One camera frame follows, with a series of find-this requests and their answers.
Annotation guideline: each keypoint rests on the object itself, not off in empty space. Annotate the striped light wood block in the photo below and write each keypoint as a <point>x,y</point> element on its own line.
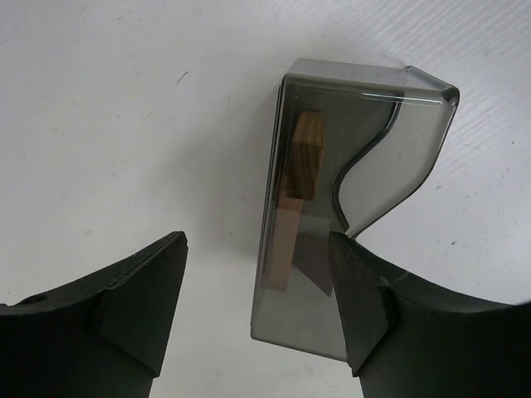
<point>305,156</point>

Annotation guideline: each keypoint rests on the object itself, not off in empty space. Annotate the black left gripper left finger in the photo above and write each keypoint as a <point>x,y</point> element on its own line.
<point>103,335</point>

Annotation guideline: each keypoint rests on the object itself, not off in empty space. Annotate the plain light wood block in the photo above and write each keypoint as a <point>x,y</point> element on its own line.
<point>286,225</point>

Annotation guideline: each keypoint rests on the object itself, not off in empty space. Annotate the dark red wood block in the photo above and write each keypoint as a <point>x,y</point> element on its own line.
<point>311,257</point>

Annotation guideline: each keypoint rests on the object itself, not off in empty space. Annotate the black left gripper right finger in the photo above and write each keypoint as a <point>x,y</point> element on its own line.
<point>408,337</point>

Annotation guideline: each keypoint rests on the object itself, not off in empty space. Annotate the smoky transparent plastic bin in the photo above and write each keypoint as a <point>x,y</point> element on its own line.
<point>383,131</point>

